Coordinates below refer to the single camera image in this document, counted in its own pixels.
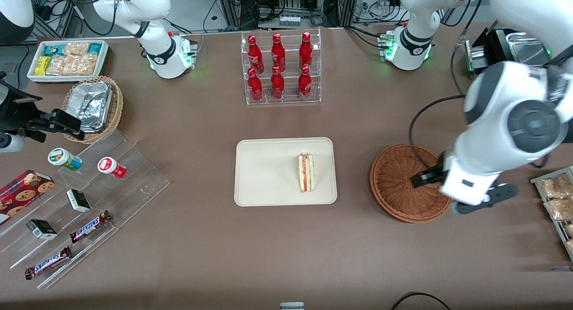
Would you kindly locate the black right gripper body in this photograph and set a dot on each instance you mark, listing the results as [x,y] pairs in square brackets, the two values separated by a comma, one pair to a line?
[13,117]

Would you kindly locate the triangular sandwich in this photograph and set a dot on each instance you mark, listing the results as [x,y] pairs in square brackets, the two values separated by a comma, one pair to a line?
[306,173]

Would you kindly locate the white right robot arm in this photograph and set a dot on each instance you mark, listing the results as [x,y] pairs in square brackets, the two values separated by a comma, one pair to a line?
[156,50]

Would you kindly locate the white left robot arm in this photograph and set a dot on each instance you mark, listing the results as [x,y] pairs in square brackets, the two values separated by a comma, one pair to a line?
[532,122]

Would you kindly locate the brown round wicker basket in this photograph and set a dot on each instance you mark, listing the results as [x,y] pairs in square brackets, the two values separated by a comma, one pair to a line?
[398,198]

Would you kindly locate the light tan wicker basket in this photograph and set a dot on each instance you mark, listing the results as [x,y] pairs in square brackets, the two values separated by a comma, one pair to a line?
[117,108]

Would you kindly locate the cream rectangular tray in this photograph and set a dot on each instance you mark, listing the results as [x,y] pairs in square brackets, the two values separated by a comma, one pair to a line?
[268,176]

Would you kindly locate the stacked aluminium foil trays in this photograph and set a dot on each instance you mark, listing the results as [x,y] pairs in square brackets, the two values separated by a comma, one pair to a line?
[89,104]

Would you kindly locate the green lid snack cup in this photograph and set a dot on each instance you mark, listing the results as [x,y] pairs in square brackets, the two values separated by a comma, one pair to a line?
[62,158]

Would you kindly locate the white plastic snack bin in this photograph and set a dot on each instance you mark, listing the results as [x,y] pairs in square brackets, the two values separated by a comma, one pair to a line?
[62,78]

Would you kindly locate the yellow snack packet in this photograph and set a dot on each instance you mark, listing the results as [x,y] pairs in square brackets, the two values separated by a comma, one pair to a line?
[42,65]

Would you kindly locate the red lid snack cup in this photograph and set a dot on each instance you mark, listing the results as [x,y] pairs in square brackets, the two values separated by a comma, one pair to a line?
[109,166]

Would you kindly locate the large clear cracker bag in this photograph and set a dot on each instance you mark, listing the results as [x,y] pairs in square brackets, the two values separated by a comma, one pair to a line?
[71,65]

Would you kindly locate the red cookie box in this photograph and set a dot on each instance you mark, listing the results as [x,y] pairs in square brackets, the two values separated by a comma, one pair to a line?
[22,193]

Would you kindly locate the teal snack packet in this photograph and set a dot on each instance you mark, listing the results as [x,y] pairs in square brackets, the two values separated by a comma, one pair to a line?
[52,49]
[95,48]

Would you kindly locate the small clear cracker bag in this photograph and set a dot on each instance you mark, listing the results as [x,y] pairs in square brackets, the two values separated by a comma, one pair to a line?
[76,48]

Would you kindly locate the small black box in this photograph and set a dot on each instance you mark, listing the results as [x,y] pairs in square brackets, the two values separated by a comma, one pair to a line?
[79,201]
[41,229]

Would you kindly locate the clear bag of pastries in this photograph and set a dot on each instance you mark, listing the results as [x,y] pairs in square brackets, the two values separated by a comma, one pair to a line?
[559,209]
[555,187]
[570,247]
[569,230]

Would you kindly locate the clear acrylic stepped stand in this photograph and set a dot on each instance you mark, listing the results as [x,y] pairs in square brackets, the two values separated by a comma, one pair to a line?
[134,176]

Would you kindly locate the Snickers chocolate bar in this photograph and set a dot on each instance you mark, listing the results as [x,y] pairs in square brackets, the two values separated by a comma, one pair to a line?
[48,262]
[89,227]

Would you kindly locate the black box with green board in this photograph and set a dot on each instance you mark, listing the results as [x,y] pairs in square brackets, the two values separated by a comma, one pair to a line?
[478,55]

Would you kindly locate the black hot food display case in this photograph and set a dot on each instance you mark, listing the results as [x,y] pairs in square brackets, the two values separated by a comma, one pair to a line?
[528,50]

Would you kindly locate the red soda bottle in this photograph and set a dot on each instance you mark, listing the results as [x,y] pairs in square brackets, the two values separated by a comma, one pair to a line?
[255,87]
[305,51]
[255,55]
[305,84]
[277,85]
[278,54]

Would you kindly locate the clear acrylic bottle rack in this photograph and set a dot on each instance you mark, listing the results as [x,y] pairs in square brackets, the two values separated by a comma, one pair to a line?
[289,84]

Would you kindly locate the grey white device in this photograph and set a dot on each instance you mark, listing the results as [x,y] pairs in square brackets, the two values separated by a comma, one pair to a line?
[292,306]

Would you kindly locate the white power strip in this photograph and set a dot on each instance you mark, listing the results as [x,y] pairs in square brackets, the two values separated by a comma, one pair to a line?
[289,21]

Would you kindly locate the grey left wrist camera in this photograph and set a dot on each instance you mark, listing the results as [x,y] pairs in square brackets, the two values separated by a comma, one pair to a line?
[501,193]

